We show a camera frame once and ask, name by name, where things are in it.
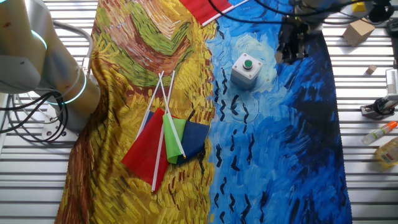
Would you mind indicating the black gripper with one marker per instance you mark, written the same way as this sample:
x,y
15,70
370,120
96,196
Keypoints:
x,y
298,29

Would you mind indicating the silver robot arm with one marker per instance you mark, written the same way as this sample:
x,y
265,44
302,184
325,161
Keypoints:
x,y
62,77

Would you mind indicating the large wooden cube block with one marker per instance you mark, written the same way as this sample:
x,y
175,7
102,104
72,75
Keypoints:
x,y
357,31

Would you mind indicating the tiny wooden cube block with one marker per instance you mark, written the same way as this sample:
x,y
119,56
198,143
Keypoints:
x,y
371,69

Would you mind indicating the white box with green button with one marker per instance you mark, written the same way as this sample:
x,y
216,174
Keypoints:
x,y
245,74

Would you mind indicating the yellow button box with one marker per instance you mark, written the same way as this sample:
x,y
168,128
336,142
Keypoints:
x,y
359,7

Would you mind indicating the large red flag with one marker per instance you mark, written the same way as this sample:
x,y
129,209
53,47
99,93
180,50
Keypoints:
x,y
205,9

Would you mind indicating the silver ribbed handheld device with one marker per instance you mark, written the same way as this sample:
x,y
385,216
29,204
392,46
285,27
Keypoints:
x,y
392,81

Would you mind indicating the spray bottle with orange cap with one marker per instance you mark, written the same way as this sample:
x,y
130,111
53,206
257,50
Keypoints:
x,y
379,132

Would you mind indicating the Van Gogh print tablecloth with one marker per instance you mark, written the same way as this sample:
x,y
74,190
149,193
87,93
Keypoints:
x,y
264,171

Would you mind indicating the small dark blue flag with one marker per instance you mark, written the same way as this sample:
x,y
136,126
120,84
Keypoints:
x,y
194,140

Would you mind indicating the bottle with yellow liquid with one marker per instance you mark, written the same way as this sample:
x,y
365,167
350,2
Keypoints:
x,y
388,152

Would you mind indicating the small green flag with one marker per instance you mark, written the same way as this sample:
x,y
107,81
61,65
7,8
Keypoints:
x,y
171,143

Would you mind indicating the small red flag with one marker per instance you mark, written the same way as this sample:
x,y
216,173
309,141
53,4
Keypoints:
x,y
146,155

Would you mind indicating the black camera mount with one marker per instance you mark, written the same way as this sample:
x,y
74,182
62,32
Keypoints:
x,y
379,107

